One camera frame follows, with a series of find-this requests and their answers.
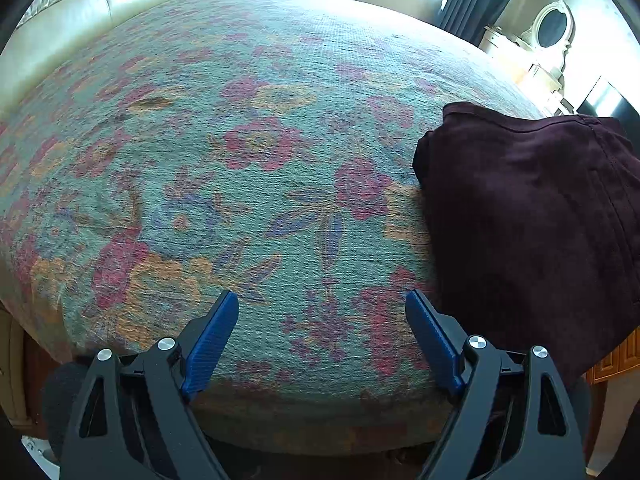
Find white oval vanity mirror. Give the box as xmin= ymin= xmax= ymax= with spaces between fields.
xmin=479 ymin=0 xmax=576 ymax=94

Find floral bedspread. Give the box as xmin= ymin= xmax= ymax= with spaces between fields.
xmin=1 ymin=0 xmax=540 ymax=455

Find wooden cabinet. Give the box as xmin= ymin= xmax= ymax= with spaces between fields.
xmin=586 ymin=328 xmax=640 ymax=385

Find dark maroon pants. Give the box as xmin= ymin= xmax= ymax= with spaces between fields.
xmin=413 ymin=102 xmax=639 ymax=385

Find cream tufted headboard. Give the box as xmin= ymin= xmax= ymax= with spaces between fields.
xmin=1 ymin=0 xmax=167 ymax=116

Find black wall television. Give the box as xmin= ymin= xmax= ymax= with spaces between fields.
xmin=576 ymin=77 xmax=639 ymax=136

